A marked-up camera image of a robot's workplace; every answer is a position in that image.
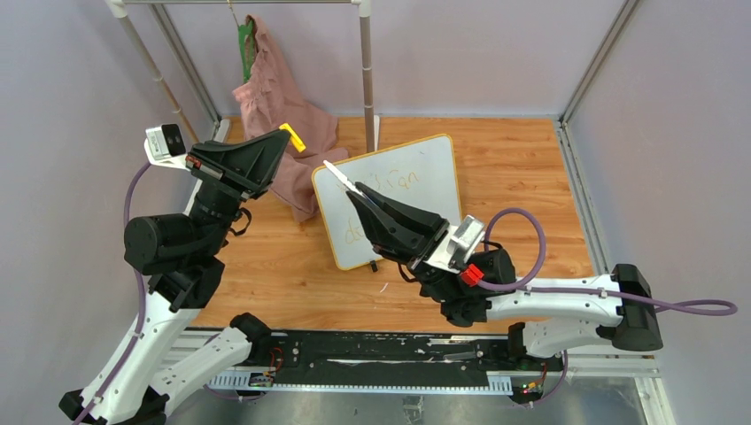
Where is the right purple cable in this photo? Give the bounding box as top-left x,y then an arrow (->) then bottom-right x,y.
459,207 -> 739,406

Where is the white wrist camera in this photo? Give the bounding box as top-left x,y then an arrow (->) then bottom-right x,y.
424,215 -> 485,274
143,124 -> 187,170

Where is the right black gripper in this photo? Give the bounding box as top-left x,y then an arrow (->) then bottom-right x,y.
347,183 -> 462,304

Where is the yellow framed whiteboard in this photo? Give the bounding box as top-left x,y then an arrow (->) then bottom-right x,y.
312,134 -> 463,271

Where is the aluminium frame post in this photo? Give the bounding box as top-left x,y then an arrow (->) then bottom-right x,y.
149,4 -> 222,128
554,0 -> 641,274

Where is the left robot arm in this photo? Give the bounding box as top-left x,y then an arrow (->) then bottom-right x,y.
59,124 -> 305,424

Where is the pink cloth garment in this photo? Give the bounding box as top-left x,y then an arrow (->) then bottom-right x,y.
233,16 -> 350,222

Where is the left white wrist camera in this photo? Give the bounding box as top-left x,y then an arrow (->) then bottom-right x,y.
143,124 -> 187,170

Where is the white clothes rack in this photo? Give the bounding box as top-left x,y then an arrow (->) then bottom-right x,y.
105,0 -> 383,220

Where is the yellow marker cap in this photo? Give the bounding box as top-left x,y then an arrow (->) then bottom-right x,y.
279,122 -> 306,152

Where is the purple cable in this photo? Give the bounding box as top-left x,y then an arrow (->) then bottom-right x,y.
459,207 -> 739,406
70,161 -> 157,425

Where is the aluminium frame post left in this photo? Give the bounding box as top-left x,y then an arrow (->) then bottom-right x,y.
149,4 -> 222,128

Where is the aluminium frame post right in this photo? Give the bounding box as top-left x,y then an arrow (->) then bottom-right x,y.
554,0 -> 641,274

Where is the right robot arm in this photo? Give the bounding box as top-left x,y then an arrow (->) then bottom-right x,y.
346,182 -> 663,370

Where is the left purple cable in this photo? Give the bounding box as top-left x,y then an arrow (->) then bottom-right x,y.
70,161 -> 157,425

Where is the white marker pen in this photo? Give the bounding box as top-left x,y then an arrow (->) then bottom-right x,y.
323,160 -> 375,205

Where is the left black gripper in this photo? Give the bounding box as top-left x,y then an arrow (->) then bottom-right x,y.
189,127 -> 296,254

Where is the green clothes hanger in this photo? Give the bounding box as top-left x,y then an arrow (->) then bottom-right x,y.
227,1 -> 257,83

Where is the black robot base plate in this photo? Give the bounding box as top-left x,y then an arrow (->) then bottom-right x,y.
158,328 -> 568,406

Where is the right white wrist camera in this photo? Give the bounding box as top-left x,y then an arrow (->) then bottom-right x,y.
424,215 -> 485,274

